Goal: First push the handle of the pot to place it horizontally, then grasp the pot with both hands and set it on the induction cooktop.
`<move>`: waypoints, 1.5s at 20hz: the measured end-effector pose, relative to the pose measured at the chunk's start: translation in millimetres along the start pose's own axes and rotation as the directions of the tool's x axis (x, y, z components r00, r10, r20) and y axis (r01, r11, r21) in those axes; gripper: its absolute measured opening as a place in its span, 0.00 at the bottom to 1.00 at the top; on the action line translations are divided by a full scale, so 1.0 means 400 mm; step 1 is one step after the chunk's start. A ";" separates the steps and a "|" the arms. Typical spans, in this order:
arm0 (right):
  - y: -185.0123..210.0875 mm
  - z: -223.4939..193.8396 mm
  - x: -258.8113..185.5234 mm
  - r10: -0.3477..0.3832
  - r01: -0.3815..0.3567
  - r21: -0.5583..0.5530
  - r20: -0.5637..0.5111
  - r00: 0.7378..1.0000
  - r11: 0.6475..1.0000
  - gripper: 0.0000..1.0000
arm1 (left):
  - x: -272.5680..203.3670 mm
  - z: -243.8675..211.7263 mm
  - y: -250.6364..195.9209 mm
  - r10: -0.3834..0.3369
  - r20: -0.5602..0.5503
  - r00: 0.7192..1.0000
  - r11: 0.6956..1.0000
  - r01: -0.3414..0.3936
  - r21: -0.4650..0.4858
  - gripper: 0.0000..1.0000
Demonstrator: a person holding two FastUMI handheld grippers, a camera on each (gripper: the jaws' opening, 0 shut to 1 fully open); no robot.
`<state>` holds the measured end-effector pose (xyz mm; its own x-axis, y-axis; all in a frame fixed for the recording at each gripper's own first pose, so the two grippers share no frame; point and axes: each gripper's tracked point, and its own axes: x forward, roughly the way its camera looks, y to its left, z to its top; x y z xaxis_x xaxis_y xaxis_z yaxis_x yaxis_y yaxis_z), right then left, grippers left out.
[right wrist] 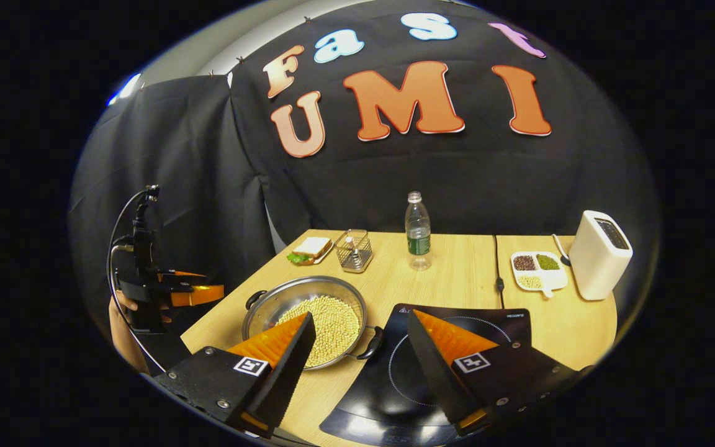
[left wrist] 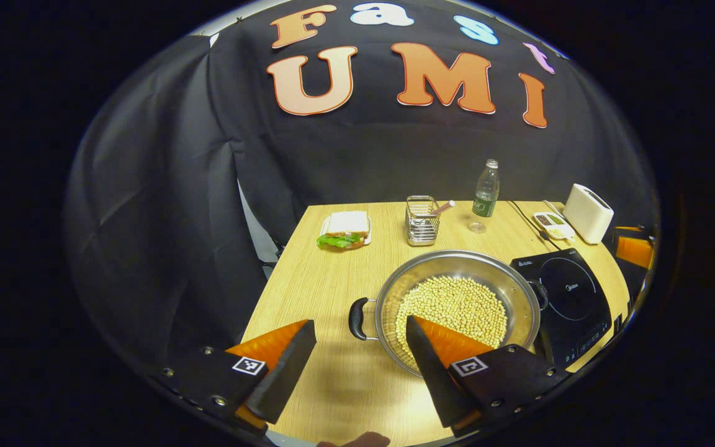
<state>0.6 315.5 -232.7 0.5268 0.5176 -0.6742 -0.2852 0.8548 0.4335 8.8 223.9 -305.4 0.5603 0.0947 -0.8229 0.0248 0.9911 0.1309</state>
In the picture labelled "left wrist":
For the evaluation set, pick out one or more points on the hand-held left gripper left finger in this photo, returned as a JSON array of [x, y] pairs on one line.
[[289, 372]]

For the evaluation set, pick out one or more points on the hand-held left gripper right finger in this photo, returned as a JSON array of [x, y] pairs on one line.
[[432, 379]]

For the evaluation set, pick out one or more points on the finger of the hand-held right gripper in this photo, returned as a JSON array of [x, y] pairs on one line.
[[634, 251], [629, 229]]

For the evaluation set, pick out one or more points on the black induction cooktop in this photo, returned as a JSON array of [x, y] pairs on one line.
[[568, 292]]

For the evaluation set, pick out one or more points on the pile of yellow soybeans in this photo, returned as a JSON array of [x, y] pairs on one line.
[[457, 304]]

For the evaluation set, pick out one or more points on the white toaster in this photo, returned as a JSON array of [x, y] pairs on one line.
[[587, 217]]

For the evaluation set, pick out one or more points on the white divided bean dish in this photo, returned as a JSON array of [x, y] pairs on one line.
[[557, 226]]

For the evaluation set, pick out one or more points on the small heap of pale beans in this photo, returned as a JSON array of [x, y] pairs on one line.
[[555, 233]]

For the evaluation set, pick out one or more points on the clear plastic water bottle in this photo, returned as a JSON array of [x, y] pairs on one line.
[[486, 192]]

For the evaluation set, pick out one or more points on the sandwich with lettuce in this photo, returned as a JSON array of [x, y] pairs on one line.
[[348, 223]]

